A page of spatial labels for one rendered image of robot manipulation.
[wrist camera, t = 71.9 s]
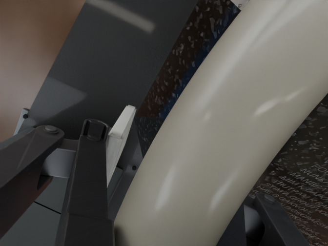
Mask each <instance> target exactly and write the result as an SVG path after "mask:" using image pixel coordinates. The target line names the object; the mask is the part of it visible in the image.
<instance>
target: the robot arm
mask: <svg viewBox="0 0 328 246"><path fill-rule="evenodd" d="M135 113H136V109H135V107H134V106H131V105H128V106H126V107H125V109H124V110H123V112H122V114H121V115H120V116H119V118H118V120H117V121H116V123H115V124H114V126H113V127H112V128H111V127H110V126H109V125H108V124H107V123H104V122H102V121H99V120H95V119H86V120H84V123H83V127H82V131H81V135H80V138H79V140H70V139H64V138H63V137H64V132H63V131H62V130H61V129H59V128H56V127H54V126H52V125H41V126H38V127H36V128H35V129H33V130H31V131H30V132H28V133H27V134H25V135H23V136H22V137H20V138H18V139H17V140H15V141H14V142H12V143H10V144H9V145H7V146H6V147H4V148H2V149H1V150H0V239H1V238H2V237H3V236H4V235H5V234H6V233H7V231H8V230H9V229H10V228H11V227H12V226H13V225H14V224H15V222H16V221H17V220H18V219H19V218H20V217H21V216H22V214H23V213H24V212H25V211H26V210H27V209H28V208H29V206H30V205H31V204H32V203H33V202H34V201H35V200H36V199H37V198H38V197H39V196H40V194H41V193H42V192H43V191H44V190H45V189H46V188H47V186H48V185H49V184H50V183H51V182H52V180H53V176H54V177H62V178H68V182H67V187H66V191H65V196H64V201H63V205H62V210H61V216H60V221H59V226H58V231H57V235H56V240H55V245H54V246H115V235H114V222H113V220H110V219H108V208H107V187H108V185H109V182H110V180H111V177H112V175H113V173H114V170H115V168H116V165H117V163H118V160H119V158H120V156H121V153H122V151H123V148H124V146H125V143H126V140H127V137H128V134H129V131H130V128H131V125H132V122H133V119H134V116H135ZM216 246H310V245H309V243H308V242H307V240H306V239H305V238H304V236H303V235H302V233H301V232H300V230H299V229H298V227H297V226H296V225H295V223H294V222H293V220H292V219H291V218H290V217H289V215H288V214H287V212H286V211H285V210H284V208H283V207H282V205H281V204H280V203H279V202H278V201H277V200H276V199H275V198H274V197H272V196H271V195H269V194H264V193H257V194H256V196H255V198H252V197H249V196H246V198H245V199H244V201H243V203H242V204H241V206H240V207H239V209H238V210H237V212H236V213H235V215H234V216H233V218H232V220H231V221H230V223H229V225H228V226H227V228H226V230H225V231H224V233H223V235H222V236H221V238H220V240H219V241H218V243H217V245H216Z"/></svg>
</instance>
